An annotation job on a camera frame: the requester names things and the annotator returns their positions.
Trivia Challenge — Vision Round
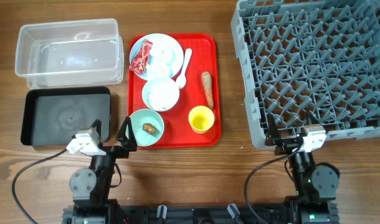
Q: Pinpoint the brown food scrap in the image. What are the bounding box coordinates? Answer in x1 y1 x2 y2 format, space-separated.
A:
143 123 157 134

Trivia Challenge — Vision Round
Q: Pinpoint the white plastic spoon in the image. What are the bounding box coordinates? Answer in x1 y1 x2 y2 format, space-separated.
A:
176 49 192 89

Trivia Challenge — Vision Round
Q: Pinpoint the red serving tray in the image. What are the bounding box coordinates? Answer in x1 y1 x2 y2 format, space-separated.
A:
127 32 222 150

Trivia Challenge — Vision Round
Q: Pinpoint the light blue bowl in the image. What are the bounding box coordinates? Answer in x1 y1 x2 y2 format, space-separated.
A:
141 78 180 112

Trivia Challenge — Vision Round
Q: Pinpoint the carrot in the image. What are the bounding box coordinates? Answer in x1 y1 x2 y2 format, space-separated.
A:
201 72 214 109

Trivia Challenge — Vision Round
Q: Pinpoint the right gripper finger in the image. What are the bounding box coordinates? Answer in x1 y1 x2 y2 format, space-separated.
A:
305 111 317 126
266 114 282 146

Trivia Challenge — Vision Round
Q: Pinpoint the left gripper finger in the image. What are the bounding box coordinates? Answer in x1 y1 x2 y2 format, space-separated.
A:
115 116 137 152
90 119 102 142

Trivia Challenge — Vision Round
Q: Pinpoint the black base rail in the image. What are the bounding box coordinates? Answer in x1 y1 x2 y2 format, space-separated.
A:
62 203 339 224

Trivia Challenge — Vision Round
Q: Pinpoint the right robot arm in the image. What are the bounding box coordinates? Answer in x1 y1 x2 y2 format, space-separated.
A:
265 111 340 223

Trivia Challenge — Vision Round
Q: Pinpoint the mint green bowl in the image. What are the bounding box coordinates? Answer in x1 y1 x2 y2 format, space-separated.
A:
130 109 164 147

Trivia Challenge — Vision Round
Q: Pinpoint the white tissue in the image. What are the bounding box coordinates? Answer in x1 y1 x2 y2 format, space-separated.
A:
146 39 174 80

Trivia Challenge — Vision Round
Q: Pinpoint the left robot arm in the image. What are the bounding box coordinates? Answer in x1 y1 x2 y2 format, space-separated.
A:
62 116 137 224

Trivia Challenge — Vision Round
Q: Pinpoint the grey dishwasher rack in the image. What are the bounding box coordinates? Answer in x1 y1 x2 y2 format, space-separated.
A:
230 0 380 149

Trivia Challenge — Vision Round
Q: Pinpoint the black tray bin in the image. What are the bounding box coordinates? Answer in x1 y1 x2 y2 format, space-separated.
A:
21 86 112 146

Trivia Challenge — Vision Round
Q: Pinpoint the light blue plate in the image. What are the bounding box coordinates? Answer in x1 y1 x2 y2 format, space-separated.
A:
129 34 184 81

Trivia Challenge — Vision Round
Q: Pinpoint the yellow cup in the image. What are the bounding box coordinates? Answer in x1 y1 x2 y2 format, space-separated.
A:
188 106 215 134

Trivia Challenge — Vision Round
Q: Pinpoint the red snack wrapper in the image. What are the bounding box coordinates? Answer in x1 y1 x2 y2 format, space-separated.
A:
130 39 153 75

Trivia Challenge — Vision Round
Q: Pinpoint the clear plastic bin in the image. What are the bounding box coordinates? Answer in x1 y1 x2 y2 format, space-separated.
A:
15 19 125 89

